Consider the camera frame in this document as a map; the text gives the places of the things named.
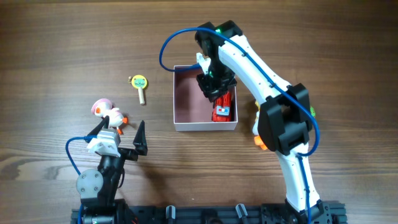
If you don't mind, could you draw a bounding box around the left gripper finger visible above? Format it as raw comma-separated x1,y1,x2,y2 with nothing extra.
87,116,109,142
133,120,148,156

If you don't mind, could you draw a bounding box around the red toy fire truck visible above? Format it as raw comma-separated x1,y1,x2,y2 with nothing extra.
211,91,232,122

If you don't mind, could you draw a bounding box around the pink cardboard box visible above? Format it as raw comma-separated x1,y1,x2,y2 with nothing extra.
174,65,238,132

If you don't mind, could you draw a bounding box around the white yellow plush duck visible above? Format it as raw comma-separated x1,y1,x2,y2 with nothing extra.
252,101,268,150

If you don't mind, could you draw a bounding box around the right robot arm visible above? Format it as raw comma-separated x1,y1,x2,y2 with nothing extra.
195,21,320,215

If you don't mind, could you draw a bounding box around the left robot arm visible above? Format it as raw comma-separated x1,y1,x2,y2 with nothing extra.
70,116,148,224

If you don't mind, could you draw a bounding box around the pink white duck figurine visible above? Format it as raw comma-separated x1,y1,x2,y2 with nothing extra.
91,98,128,135

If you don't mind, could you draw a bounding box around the yellow wooden rattle toy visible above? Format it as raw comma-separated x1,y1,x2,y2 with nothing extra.
128,75,148,105

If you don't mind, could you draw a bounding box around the green patterned ball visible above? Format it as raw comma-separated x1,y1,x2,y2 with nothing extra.
310,106,316,117

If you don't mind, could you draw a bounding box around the left blue cable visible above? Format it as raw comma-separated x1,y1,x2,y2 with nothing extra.
65,135,98,224

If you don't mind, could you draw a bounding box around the blue cable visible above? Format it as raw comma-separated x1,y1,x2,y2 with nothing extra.
159,27,321,224
65,135,98,224

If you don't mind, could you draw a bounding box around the right blue cable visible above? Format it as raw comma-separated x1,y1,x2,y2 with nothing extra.
159,27,321,224

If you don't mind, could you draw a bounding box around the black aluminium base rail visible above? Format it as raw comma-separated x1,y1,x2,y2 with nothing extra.
81,202,348,224

